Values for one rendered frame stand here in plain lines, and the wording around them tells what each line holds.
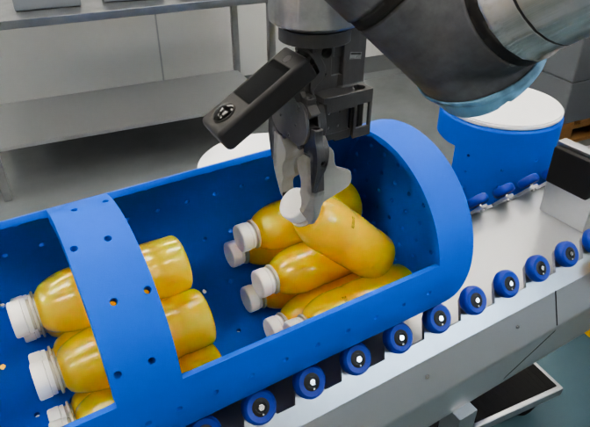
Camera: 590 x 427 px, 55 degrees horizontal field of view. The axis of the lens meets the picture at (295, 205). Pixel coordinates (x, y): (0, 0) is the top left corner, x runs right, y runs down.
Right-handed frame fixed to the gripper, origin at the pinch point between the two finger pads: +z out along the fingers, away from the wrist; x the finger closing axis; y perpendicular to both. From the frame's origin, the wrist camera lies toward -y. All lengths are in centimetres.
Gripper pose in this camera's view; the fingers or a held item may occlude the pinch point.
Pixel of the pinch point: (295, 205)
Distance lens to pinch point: 64.4
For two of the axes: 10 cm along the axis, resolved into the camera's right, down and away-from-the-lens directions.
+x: -5.2, -4.6, 7.2
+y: 8.5, -2.7, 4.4
